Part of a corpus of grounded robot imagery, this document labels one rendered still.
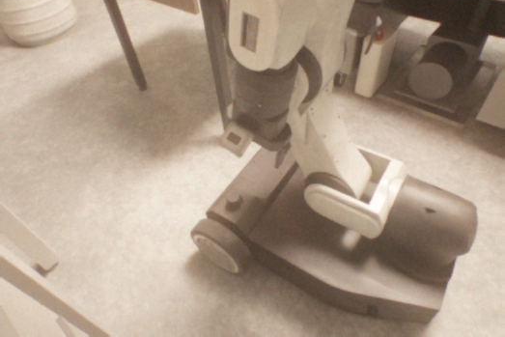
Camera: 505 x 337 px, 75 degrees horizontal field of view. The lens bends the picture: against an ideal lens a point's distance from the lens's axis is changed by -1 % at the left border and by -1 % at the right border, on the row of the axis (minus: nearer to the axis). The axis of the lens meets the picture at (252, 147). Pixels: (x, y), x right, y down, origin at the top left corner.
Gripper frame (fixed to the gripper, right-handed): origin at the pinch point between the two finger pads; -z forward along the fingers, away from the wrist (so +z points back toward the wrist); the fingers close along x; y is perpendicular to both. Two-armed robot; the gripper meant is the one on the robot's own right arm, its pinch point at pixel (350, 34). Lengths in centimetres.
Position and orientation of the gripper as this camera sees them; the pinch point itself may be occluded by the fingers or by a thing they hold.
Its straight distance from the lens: 92.7
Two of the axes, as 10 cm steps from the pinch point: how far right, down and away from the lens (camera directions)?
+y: -5.6, 6.3, -5.4
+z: 0.9, -6.1, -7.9
